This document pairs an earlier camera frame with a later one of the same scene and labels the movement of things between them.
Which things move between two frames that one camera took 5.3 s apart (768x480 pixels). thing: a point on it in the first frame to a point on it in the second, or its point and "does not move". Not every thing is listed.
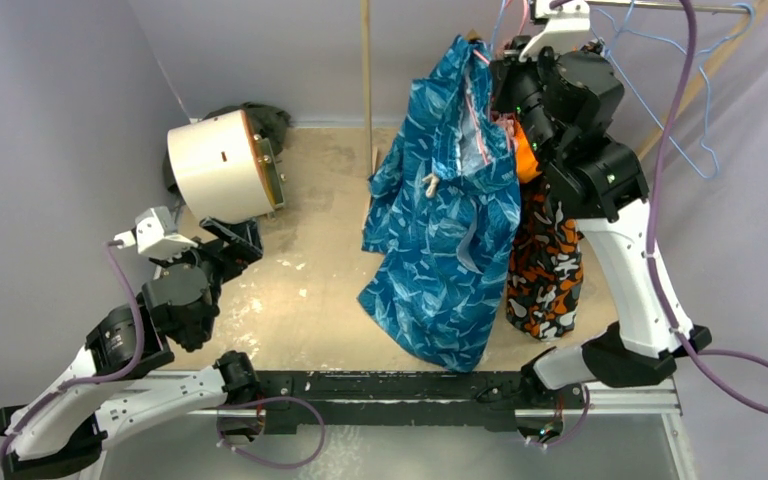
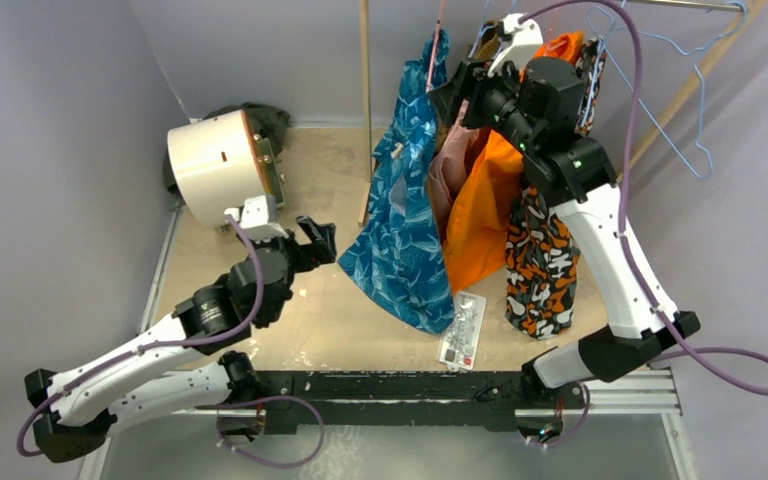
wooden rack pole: (367, 77) does not move
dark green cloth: (265, 120) does not move
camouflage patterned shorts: (545, 280) does not move
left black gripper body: (224, 264) to (301, 255)
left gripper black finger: (244, 238) to (321, 238)
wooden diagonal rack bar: (707, 72) does not move
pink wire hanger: (479, 142) to (435, 45)
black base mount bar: (371, 401) does not move
